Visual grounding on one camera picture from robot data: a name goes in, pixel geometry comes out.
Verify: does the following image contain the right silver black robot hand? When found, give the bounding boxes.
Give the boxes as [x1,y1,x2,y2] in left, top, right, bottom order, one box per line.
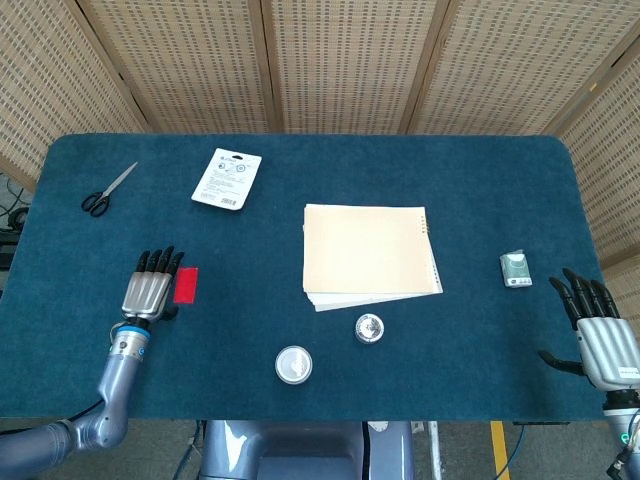
[538,267,640,391]

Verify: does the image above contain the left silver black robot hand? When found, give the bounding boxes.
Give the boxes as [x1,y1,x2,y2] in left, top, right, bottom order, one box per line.
[121,245,186,324]

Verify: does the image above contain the red card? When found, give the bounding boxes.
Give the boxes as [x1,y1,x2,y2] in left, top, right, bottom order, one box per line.
[174,267,200,305]

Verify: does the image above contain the small green box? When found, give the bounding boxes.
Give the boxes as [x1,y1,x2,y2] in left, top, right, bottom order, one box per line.
[499,251,534,289]

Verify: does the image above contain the white blister pack card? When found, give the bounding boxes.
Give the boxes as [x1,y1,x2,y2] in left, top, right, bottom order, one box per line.
[190,147,263,211]

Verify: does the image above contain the white-lidded blue-label jar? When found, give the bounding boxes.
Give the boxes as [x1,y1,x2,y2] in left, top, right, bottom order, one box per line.
[274,345,315,386]

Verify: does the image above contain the white metal pole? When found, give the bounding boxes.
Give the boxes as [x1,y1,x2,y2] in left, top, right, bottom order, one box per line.
[427,421,445,480]

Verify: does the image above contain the grey-blue robot torso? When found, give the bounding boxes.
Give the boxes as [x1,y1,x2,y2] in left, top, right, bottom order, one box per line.
[199,419,416,480]

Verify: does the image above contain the beige spiral notebook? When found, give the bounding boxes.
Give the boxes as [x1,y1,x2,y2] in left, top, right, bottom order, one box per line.
[301,202,444,313]

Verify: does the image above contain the clear jar of paper clips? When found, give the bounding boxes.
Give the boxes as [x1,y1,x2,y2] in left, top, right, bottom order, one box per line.
[354,312,386,345]

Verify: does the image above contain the blue table cloth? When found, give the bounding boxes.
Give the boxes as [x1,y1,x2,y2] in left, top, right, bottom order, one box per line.
[0,133,619,423]

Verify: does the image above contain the woven bamboo folding screen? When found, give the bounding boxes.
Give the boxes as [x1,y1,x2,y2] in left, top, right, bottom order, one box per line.
[0,0,640,301]

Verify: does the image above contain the black-handled scissors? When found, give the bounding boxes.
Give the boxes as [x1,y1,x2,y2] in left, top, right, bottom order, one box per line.
[81,161,139,218]

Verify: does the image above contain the blue cable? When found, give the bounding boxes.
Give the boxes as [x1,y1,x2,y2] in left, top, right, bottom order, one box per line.
[513,424,530,474]

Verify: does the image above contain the black cables bundle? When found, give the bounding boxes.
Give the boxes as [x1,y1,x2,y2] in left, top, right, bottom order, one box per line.
[0,172,34,232]

